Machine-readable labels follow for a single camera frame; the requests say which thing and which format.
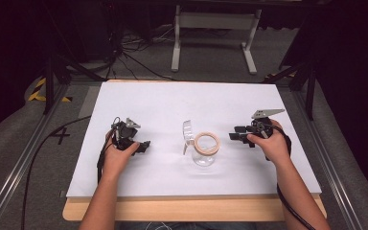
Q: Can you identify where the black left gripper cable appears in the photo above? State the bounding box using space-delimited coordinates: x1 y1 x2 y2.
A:
96 116 123 186

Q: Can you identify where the glass jar with hinged lid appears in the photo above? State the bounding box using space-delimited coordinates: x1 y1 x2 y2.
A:
181 119 221 168

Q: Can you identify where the white metal stand frame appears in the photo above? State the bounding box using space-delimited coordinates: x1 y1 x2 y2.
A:
171 4 264 76

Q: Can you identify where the bundle of black floor cables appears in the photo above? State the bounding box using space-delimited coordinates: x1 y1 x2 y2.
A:
103 23 178 82

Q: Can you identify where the person's right hand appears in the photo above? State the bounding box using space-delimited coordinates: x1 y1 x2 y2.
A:
246 119 292 168

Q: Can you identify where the person's left hand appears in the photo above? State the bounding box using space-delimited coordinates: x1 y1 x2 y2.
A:
103 128 141 179

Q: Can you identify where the white table mat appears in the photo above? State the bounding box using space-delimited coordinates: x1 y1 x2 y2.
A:
65 80 323 199

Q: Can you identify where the black floor cable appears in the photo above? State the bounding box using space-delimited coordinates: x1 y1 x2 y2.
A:
20 115 93 230

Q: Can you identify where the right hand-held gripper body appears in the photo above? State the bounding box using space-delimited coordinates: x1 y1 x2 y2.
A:
250 108 287 140

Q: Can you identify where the yellow black floor tape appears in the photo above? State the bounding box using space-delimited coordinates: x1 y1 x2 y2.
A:
27 78 74 104

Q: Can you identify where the black floor tape mark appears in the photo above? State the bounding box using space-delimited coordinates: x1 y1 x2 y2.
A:
51 126 72 146

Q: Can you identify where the black tripod stand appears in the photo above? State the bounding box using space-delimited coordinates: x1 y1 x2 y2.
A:
42 52 107 116
262 58 318 122

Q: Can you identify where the aluminium floor rail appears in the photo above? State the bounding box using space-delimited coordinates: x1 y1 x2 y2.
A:
290 89 367 230
0 81 73 230

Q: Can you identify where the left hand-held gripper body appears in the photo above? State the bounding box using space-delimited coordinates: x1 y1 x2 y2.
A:
109 116 142 150

